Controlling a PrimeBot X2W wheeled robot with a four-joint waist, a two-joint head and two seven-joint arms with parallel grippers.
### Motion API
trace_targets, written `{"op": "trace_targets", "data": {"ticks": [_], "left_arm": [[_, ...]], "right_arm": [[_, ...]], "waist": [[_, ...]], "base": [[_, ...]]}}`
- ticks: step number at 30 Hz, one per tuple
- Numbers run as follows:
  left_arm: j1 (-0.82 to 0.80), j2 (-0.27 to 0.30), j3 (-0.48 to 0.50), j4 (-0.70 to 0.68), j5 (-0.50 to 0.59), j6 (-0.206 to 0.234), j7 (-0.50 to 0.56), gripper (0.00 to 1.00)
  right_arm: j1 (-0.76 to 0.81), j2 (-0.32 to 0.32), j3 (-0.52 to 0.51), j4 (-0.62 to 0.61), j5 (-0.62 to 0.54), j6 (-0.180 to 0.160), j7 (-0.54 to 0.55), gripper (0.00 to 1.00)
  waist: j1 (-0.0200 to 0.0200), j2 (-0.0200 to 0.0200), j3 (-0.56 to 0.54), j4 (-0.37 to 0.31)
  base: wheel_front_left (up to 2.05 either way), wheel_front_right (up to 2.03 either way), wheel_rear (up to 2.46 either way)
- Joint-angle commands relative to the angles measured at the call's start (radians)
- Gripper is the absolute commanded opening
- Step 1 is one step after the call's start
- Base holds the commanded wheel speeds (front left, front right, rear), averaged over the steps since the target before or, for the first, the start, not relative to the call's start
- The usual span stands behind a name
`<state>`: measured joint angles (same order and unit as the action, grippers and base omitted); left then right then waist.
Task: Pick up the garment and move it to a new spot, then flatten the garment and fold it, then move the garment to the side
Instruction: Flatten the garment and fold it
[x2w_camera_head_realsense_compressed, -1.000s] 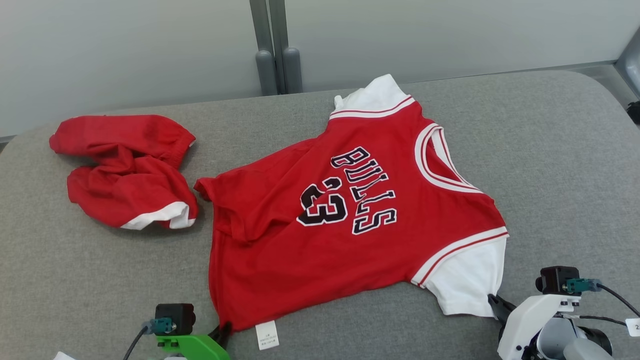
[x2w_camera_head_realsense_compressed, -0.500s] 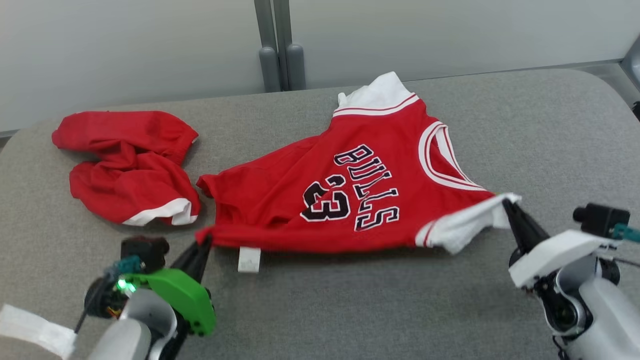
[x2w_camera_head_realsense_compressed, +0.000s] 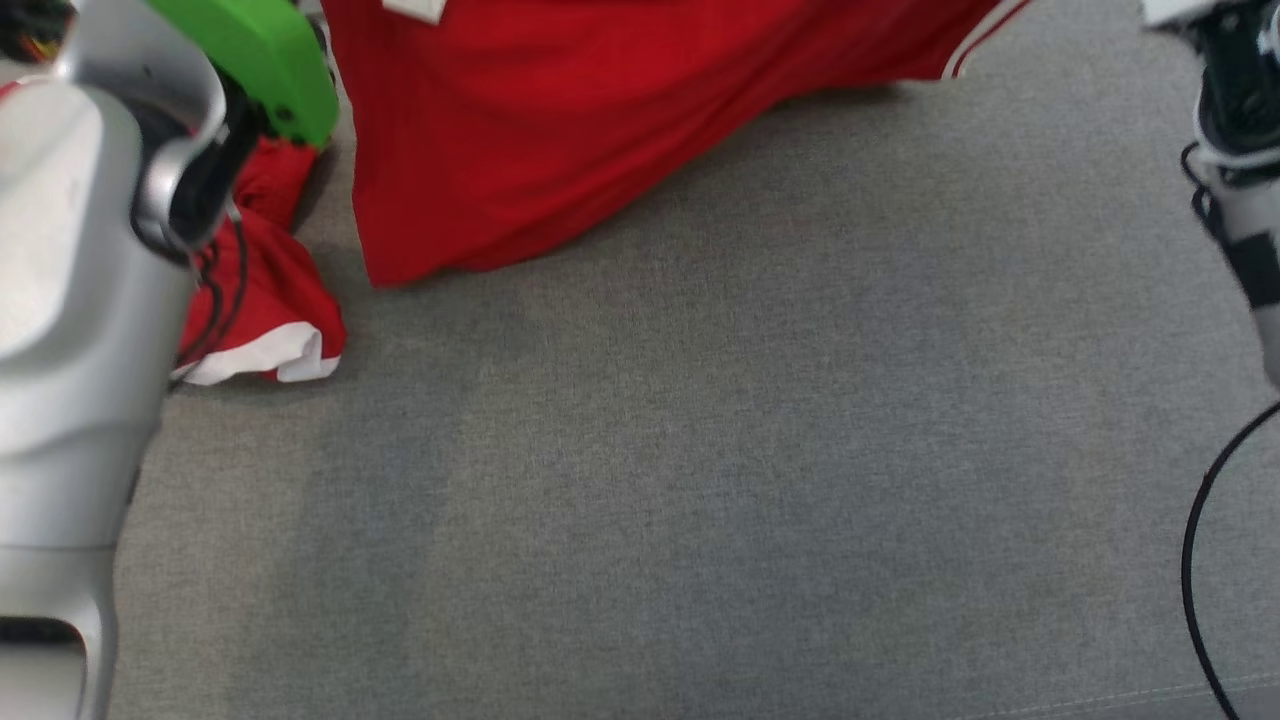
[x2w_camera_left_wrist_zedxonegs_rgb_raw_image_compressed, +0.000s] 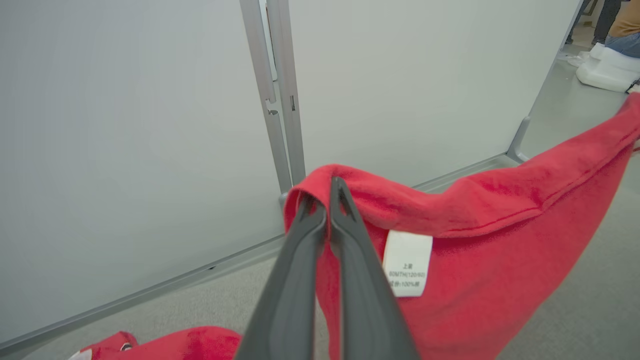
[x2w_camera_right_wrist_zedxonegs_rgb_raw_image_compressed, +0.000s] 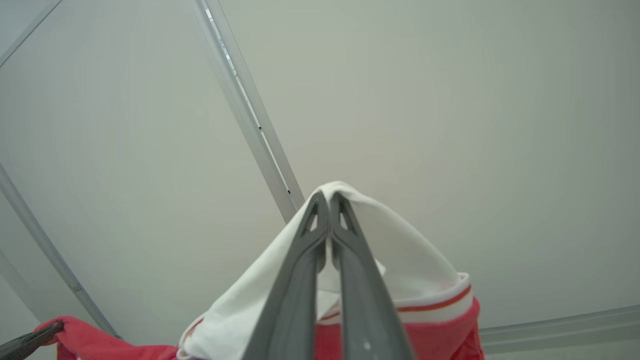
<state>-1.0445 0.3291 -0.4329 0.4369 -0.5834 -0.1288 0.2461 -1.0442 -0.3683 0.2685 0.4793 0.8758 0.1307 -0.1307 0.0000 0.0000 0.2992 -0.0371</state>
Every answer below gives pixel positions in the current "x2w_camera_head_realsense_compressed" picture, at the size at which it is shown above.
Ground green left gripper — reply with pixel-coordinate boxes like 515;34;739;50
145;0;342;152

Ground red shirt with white trim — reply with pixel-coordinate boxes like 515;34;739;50
320;0;1033;290

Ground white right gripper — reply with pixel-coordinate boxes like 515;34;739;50
1140;0;1217;30

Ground red shorts with white stripe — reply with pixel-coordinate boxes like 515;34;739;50
168;135;349;387

